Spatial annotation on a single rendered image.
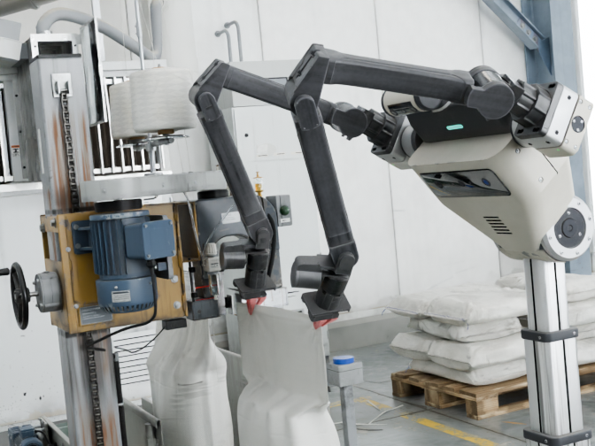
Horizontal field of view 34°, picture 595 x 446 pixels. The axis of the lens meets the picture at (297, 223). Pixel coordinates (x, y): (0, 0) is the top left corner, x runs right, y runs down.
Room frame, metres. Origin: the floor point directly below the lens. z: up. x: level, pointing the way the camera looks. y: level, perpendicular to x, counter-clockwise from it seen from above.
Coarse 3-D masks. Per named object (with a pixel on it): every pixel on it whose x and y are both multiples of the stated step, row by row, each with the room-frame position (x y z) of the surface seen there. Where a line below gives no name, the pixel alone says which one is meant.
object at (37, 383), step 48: (0, 96) 5.16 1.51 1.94; (0, 144) 5.08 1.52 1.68; (96, 144) 5.38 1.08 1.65; (0, 192) 5.04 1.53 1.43; (0, 240) 5.05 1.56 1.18; (0, 288) 5.04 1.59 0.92; (0, 336) 5.03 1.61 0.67; (48, 336) 5.14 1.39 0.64; (144, 336) 5.37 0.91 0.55; (0, 384) 5.02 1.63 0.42; (48, 384) 5.13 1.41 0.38; (144, 384) 5.36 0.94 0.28; (0, 432) 5.02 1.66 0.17
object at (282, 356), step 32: (256, 320) 2.57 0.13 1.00; (288, 320) 2.36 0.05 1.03; (256, 352) 2.59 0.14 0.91; (288, 352) 2.38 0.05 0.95; (320, 352) 2.23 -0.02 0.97; (256, 384) 2.56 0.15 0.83; (288, 384) 2.39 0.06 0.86; (320, 384) 2.25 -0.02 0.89; (256, 416) 2.39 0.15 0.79; (288, 416) 2.28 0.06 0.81; (320, 416) 2.28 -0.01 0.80
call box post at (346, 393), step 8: (344, 392) 2.70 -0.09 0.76; (352, 392) 2.71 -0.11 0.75; (344, 400) 2.70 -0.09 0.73; (352, 400) 2.71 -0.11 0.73; (344, 408) 2.70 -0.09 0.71; (352, 408) 2.71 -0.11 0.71; (344, 416) 2.71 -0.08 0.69; (352, 416) 2.71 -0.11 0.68; (344, 424) 2.71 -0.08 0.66; (352, 424) 2.71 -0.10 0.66; (344, 432) 2.72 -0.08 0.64; (352, 432) 2.71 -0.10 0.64; (344, 440) 2.72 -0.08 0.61; (352, 440) 2.71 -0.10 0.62
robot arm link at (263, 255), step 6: (246, 252) 2.48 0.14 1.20; (252, 252) 2.49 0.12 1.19; (258, 252) 2.49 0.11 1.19; (264, 252) 2.50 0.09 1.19; (246, 258) 2.49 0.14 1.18; (252, 258) 2.49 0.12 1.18; (258, 258) 2.49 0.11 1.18; (264, 258) 2.49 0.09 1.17; (246, 264) 2.52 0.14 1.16; (252, 264) 2.50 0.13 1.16; (258, 264) 2.50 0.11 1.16; (264, 264) 2.50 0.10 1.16; (258, 270) 2.50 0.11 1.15; (264, 270) 2.51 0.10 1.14
